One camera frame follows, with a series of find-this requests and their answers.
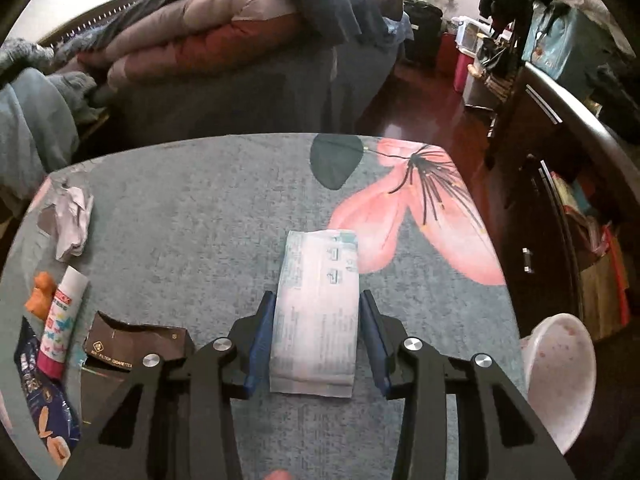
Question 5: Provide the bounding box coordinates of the red box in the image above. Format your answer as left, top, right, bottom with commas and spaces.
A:
439, 32, 461, 73

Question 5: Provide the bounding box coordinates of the wooden headboard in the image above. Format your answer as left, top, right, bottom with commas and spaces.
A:
37, 0, 166, 46

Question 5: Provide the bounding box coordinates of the blue snack packet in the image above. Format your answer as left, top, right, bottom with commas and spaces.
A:
12, 316, 82, 463

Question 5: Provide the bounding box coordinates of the white pink speckled waste bin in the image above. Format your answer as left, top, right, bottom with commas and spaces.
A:
520, 313, 598, 456

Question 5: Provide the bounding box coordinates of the black suitcase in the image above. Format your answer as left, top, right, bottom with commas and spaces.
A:
402, 0, 445, 68

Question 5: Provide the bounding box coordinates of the crumpled white tissue paper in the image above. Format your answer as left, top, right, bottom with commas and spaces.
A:
47, 182, 95, 262

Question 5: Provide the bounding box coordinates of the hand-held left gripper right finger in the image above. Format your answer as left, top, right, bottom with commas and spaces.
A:
359, 290, 578, 480

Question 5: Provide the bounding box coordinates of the pink container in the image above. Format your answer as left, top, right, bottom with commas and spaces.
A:
454, 52, 473, 93

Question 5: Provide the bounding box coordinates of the grey floral tablecloth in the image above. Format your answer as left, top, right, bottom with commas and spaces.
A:
0, 132, 526, 480

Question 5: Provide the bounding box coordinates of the grey blue blanket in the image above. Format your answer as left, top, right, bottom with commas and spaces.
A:
0, 37, 101, 221

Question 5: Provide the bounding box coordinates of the white storage box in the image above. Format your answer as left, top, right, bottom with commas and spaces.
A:
457, 17, 488, 56

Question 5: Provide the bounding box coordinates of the dark wooden cabinet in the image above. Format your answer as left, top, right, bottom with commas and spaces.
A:
485, 62, 640, 341

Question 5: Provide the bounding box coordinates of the white wet wipe packet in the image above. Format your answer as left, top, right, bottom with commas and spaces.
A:
270, 229, 362, 400

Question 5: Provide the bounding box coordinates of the bed with dark grey sheet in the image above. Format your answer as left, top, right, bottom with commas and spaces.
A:
95, 40, 406, 146

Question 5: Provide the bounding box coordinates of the black handbag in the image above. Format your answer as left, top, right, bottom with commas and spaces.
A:
477, 35, 511, 73

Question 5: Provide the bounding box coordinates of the stack of books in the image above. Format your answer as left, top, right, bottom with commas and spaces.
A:
550, 172, 631, 326

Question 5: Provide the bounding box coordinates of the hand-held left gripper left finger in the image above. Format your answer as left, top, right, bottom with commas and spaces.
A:
57, 290, 278, 480

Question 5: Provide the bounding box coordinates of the small orange object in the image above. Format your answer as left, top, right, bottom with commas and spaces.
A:
26, 271, 55, 317

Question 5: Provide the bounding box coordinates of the pink and red quilt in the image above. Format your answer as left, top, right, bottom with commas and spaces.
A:
55, 0, 311, 96

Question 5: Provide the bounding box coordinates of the white pink glue stick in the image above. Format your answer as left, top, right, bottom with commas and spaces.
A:
36, 266, 91, 376

